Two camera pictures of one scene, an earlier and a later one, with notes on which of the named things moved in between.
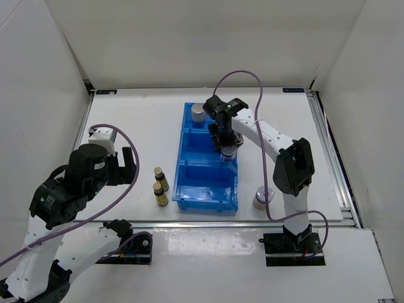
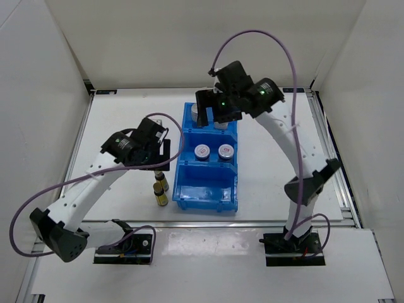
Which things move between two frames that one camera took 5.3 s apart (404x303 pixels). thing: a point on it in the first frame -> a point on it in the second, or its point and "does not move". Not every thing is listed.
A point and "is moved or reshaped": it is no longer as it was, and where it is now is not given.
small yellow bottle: [161, 196] is moved or reshaped
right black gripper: [237, 139] -> [207, 99]
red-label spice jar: [228, 152] -> [202, 152]
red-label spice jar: [259, 200] -> [226, 151]
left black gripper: [123, 173] -> [158, 158]
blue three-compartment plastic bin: [203, 182] does not move
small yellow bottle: [160, 176] does not move
